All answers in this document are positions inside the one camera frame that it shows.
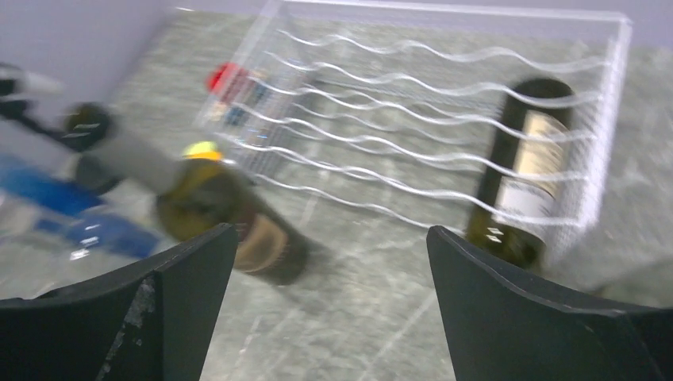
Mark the colourful toy block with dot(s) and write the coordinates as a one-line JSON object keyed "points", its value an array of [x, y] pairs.
{"points": [[206, 149]]}

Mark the white wire wine rack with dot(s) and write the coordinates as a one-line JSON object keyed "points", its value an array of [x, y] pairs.
{"points": [[390, 108]]}

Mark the dark green wine bottle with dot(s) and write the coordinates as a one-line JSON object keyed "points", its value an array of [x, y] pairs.
{"points": [[194, 195], [523, 192]]}

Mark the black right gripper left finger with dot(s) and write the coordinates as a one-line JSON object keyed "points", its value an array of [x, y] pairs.
{"points": [[149, 320]]}

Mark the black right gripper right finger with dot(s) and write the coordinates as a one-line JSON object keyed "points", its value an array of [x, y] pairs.
{"points": [[504, 323]]}

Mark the red toy block car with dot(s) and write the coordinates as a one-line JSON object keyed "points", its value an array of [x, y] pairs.
{"points": [[235, 85]]}

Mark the blue square water bottle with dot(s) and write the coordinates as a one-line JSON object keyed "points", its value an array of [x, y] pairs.
{"points": [[63, 217]]}

